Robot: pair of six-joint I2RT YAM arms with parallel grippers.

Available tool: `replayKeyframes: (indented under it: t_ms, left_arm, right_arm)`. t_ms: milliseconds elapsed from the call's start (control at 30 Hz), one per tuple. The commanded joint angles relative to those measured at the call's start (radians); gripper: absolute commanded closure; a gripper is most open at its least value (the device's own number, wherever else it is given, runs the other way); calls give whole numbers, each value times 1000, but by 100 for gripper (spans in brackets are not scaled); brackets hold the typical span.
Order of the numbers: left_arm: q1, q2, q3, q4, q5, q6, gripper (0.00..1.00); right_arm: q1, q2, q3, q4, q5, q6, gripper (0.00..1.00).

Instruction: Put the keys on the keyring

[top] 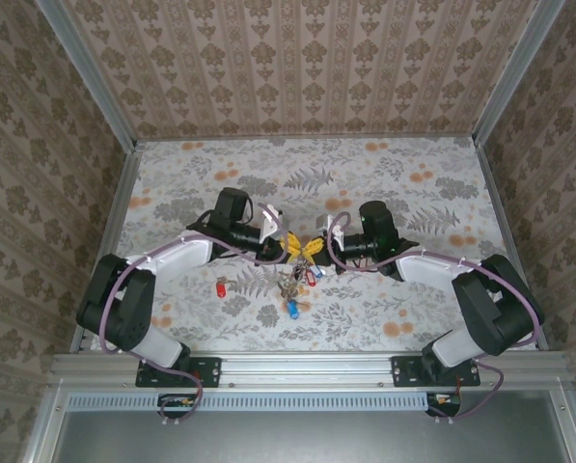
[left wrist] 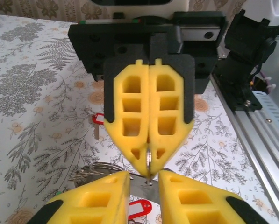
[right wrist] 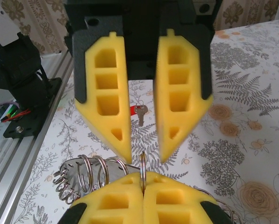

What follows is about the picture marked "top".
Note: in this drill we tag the aluminium frame post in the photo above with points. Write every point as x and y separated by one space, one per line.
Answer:
515 72
90 72

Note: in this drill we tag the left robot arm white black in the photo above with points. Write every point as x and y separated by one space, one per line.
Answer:
181 253

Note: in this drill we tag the red key tag with key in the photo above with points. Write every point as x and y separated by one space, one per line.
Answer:
220 289

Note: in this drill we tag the aluminium mounting rail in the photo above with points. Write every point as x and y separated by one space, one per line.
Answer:
307 369

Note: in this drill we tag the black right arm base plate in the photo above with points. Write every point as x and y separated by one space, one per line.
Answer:
403 371

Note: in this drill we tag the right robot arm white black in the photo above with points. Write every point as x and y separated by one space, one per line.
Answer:
427 270

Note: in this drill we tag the aluminium side rail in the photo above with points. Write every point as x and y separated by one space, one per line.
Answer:
505 217
115 217

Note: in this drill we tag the silver keyring disc with rings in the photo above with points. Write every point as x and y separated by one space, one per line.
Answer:
292 287

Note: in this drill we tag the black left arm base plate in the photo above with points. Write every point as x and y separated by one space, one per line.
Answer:
210 371

